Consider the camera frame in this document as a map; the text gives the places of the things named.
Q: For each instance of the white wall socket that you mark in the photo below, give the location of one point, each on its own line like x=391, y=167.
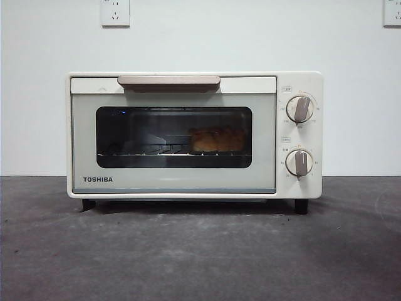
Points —
x=393, y=14
x=115, y=14

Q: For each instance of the cream oven dial knob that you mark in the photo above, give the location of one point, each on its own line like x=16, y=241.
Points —
x=300, y=109
x=299, y=162

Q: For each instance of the golden brown bread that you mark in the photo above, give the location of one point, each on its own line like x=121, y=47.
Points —
x=217, y=140

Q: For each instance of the cream Toshiba toaster oven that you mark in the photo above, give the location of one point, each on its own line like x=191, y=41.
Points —
x=315, y=141

